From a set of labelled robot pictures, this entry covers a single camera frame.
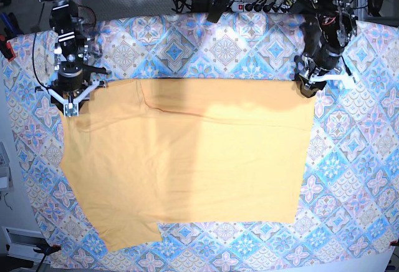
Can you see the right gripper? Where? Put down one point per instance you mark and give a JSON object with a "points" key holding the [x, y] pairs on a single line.
{"points": [[70, 80]]}

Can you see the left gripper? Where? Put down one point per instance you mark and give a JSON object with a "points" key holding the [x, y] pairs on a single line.
{"points": [[312, 70]]}

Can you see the yellow T-shirt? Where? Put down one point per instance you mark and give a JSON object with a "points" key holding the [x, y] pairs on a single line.
{"points": [[148, 151]]}

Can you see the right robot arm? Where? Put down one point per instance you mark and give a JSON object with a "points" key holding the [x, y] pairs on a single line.
{"points": [[72, 43]]}

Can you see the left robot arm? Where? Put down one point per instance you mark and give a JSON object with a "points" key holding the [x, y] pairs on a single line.
{"points": [[328, 29]]}

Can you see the red black clamp left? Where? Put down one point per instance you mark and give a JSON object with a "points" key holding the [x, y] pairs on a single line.
{"points": [[6, 49]]}

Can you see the patterned blue pink tablecloth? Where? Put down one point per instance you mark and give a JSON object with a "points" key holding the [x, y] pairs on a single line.
{"points": [[348, 202]]}

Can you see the black clamp on table edge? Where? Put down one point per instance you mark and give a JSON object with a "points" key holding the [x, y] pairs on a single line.
{"points": [[216, 9]]}

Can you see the orange black clamp bottom left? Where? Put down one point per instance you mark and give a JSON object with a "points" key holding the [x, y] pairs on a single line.
{"points": [[46, 249]]}

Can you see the blue handled tool left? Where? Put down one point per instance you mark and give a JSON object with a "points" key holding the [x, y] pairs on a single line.
{"points": [[12, 28]]}

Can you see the white power strip red switch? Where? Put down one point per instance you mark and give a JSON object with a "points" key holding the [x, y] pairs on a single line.
{"points": [[252, 7]]}

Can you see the white aluminium rail bottom left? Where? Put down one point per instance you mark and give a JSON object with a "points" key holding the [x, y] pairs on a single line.
{"points": [[20, 243]]}

